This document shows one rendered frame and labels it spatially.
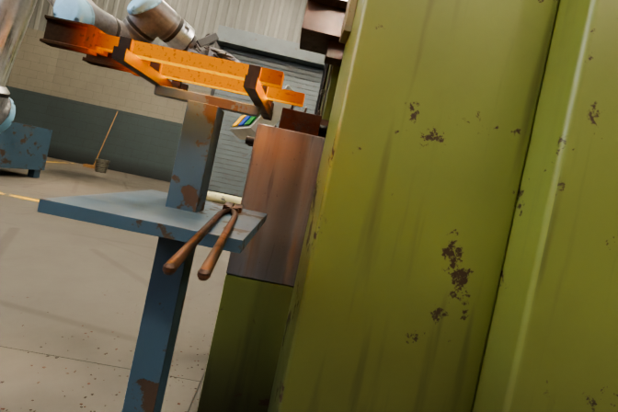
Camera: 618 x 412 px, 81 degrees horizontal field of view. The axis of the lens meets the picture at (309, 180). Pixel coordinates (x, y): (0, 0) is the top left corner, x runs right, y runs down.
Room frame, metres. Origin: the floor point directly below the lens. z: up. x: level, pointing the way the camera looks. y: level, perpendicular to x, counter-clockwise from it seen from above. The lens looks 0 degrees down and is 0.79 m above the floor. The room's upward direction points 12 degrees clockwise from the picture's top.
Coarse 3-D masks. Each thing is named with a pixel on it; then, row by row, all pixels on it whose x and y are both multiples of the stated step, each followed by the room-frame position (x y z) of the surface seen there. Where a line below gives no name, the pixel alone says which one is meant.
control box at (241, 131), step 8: (288, 88) 1.70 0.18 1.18; (280, 104) 1.69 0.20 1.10; (288, 104) 1.70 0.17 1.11; (280, 112) 1.69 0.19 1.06; (256, 120) 1.64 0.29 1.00; (264, 120) 1.66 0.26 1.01; (272, 120) 1.68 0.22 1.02; (232, 128) 1.89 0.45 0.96; (240, 128) 1.76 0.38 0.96; (248, 128) 1.65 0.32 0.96; (256, 128) 1.64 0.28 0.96; (240, 136) 1.89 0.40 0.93
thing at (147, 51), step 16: (48, 16) 0.60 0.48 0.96; (48, 32) 0.60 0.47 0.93; (64, 32) 0.60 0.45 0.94; (80, 32) 0.60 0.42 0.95; (96, 32) 0.59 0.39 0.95; (64, 48) 0.61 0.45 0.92; (80, 48) 0.60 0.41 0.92; (96, 48) 0.60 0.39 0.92; (112, 48) 0.60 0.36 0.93; (144, 48) 0.60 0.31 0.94; (160, 48) 0.60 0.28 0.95; (176, 64) 0.61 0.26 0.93; (192, 64) 0.60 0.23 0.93; (208, 64) 0.60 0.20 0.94; (224, 64) 0.60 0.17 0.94; (240, 64) 0.60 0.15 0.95; (272, 80) 0.60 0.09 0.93
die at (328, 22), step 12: (312, 12) 1.20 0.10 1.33; (324, 12) 1.20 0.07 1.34; (336, 12) 1.20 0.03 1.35; (312, 24) 1.20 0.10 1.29; (324, 24) 1.20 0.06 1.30; (336, 24) 1.21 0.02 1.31; (312, 36) 1.25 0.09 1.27; (324, 36) 1.23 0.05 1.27; (336, 36) 1.21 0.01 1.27; (300, 48) 1.39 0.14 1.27; (312, 48) 1.36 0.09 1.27; (324, 48) 1.34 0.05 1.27
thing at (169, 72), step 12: (84, 60) 0.72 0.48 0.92; (96, 60) 0.72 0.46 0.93; (108, 60) 0.72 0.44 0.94; (144, 60) 0.72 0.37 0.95; (132, 72) 0.72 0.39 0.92; (168, 72) 0.72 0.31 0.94; (180, 72) 0.72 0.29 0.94; (192, 72) 0.72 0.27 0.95; (204, 84) 0.72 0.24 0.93; (216, 84) 0.72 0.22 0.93; (228, 84) 0.72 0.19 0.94; (240, 84) 0.72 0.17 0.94; (276, 96) 0.72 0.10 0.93; (288, 96) 0.71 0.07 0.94; (300, 96) 0.71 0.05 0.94
